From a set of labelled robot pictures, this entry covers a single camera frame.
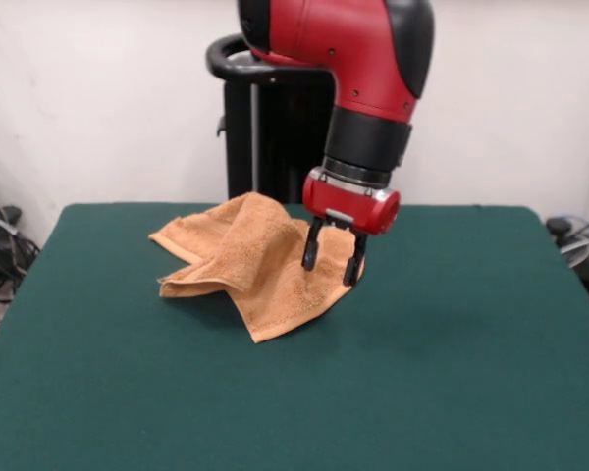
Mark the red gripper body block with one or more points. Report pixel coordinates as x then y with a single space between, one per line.
353 206

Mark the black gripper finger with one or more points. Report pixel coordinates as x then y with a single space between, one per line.
311 250
353 267

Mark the tan terry towel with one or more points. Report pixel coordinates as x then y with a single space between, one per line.
255 255

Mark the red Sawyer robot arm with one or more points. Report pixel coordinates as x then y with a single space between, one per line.
353 49

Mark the dark green table cloth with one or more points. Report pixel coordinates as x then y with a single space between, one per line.
324 392

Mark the grey chair base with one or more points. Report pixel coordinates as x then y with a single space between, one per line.
576 252

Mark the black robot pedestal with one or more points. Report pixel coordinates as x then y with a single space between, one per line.
265 122

